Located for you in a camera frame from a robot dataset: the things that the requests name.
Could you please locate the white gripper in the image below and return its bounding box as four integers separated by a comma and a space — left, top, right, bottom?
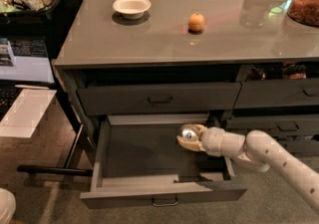
177, 123, 245, 157

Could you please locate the blue silver redbull can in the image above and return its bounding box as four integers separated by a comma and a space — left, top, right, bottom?
179, 127, 198, 141

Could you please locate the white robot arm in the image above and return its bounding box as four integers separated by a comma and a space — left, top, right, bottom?
176, 124, 319, 213

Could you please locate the open grey middle drawer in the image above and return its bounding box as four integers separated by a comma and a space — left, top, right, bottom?
81, 114, 247, 209

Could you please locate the grey top right drawer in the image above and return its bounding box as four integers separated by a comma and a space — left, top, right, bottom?
234, 79, 319, 109

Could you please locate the grey middle right drawer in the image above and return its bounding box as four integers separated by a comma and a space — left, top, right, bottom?
225, 114, 319, 136

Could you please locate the grey top left drawer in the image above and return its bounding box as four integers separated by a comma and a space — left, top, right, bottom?
77, 83, 240, 115

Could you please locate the grey bottom right drawer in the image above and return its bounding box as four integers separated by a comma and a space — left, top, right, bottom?
277, 136, 319, 157

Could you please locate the grey counter cabinet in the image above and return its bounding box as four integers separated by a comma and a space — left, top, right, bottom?
56, 0, 318, 143

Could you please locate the orange fruit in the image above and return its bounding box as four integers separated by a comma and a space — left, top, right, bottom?
188, 12, 205, 32

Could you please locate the white paper bowl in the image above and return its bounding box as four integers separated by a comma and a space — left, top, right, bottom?
113, 0, 152, 20

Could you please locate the clear jar of snacks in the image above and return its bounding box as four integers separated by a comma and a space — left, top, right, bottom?
287, 0, 319, 27

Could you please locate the white round object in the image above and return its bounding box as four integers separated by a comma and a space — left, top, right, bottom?
0, 188, 16, 224

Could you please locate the black bin of snacks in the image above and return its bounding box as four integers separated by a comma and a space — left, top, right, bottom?
0, 0, 83, 38

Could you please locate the black cart frame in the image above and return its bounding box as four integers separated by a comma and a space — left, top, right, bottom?
17, 81, 93, 177

